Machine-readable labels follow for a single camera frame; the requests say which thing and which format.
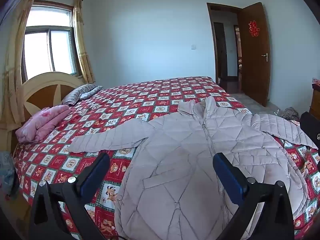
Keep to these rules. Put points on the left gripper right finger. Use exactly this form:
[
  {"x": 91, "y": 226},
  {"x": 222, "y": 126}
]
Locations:
[{"x": 276, "y": 218}]

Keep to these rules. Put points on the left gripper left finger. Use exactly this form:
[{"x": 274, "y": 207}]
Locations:
[{"x": 46, "y": 221}]

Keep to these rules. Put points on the pale pink puffer jacket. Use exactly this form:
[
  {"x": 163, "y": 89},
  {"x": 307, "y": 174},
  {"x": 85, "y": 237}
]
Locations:
[{"x": 170, "y": 189}]

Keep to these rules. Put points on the brown wooden dresser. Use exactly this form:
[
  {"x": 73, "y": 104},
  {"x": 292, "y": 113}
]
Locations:
[{"x": 315, "y": 102}]

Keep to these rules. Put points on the grey cloth pile on floor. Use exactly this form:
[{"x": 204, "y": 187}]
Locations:
[{"x": 290, "y": 114}]

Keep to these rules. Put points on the red checkered bed quilt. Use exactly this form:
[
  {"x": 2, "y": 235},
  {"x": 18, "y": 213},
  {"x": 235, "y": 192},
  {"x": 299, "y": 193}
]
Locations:
[{"x": 50, "y": 160}]

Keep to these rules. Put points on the pink folded blanket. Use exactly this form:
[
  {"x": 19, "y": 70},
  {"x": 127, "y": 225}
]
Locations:
[{"x": 42, "y": 123}]

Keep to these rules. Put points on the brown wooden door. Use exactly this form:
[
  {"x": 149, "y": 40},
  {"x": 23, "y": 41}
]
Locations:
[{"x": 255, "y": 70}]

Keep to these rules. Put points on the grey striped pillow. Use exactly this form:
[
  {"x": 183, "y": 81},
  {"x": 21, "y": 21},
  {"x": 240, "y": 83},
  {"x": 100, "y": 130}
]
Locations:
[{"x": 74, "y": 96}]

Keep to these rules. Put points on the cream wooden headboard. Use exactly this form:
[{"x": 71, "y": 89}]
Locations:
[{"x": 47, "y": 90}]

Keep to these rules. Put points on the red double happiness sticker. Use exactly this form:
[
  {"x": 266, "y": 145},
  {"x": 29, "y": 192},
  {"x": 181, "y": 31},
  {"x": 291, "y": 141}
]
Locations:
[{"x": 254, "y": 30}]

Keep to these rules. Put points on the yellow curtain right of window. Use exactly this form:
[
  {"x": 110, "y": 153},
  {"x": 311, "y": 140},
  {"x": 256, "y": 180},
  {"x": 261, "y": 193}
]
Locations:
[{"x": 83, "y": 57}]

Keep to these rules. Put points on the yellow curtain of window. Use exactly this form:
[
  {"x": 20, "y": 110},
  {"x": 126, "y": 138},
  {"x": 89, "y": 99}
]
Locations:
[
  {"x": 13, "y": 106},
  {"x": 83, "y": 57}
]

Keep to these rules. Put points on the yellow curtain left of window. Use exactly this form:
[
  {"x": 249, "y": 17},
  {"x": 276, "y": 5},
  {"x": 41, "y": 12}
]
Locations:
[{"x": 13, "y": 106}]

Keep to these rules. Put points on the window with grey frame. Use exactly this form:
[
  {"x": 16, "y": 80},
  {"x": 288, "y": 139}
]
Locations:
[{"x": 49, "y": 43}]

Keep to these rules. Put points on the dark brown door frame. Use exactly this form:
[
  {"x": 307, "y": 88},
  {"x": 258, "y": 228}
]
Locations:
[{"x": 227, "y": 46}]

